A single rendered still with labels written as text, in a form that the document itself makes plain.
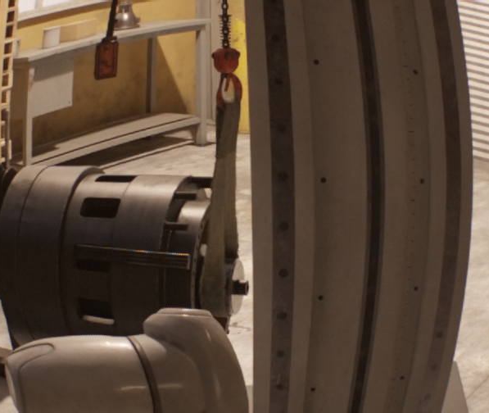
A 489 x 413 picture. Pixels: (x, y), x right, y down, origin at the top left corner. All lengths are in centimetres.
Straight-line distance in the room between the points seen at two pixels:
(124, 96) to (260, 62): 741
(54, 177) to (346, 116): 132
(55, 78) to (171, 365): 620
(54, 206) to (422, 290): 126
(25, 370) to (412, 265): 64
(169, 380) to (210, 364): 6
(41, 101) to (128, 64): 170
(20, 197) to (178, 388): 149
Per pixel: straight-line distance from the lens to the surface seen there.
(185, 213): 251
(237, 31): 878
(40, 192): 257
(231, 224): 261
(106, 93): 859
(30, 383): 113
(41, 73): 718
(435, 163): 139
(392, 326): 150
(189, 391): 116
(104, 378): 113
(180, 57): 921
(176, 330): 117
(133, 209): 246
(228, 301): 254
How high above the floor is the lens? 169
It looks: 14 degrees down
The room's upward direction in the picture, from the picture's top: 2 degrees counter-clockwise
